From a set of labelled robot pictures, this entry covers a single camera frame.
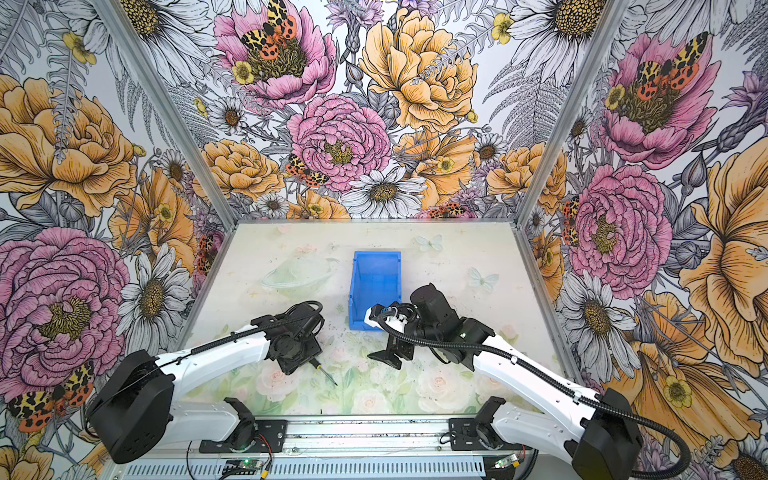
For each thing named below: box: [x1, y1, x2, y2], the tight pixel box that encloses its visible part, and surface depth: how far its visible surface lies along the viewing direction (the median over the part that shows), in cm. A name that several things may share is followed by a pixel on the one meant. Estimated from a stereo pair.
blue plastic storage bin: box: [348, 251, 402, 331], surface depth 103 cm
